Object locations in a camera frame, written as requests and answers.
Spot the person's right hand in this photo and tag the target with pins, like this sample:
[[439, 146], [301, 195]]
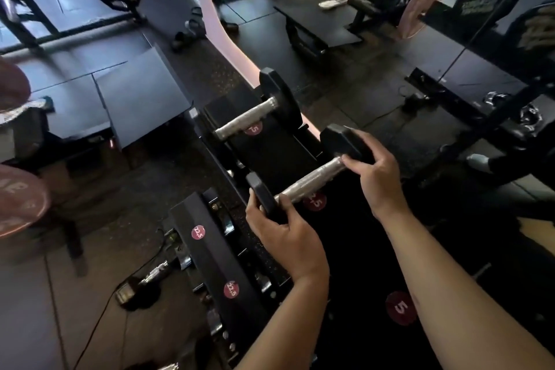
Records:
[[380, 179]]

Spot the black plyo box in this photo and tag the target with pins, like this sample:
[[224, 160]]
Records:
[[138, 96]]

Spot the pink weight plate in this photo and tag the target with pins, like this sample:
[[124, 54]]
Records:
[[19, 200], [12, 83]]

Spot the black squat rack frame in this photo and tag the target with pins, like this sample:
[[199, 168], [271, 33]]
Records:
[[30, 14]]

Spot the person's left thumb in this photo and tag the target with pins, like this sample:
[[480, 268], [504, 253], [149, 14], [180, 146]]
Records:
[[286, 203]]

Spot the person's left forearm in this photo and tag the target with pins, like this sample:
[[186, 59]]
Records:
[[288, 326]]

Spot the person's left hand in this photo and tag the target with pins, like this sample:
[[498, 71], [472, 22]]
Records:
[[289, 244]]

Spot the person's right thumb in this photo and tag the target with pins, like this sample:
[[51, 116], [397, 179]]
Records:
[[351, 161]]

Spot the wall mirror with pink edge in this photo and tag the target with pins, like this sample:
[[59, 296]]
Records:
[[381, 79]]

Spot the person's right forearm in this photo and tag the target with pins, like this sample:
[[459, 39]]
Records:
[[451, 296]]

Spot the small black kettlebell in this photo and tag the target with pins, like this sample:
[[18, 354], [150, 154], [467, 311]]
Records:
[[190, 31]]

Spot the black dumbbell rack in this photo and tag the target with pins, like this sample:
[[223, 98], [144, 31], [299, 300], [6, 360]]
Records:
[[269, 153]]

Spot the large black dumbbell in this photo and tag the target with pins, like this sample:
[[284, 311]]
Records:
[[134, 291]]

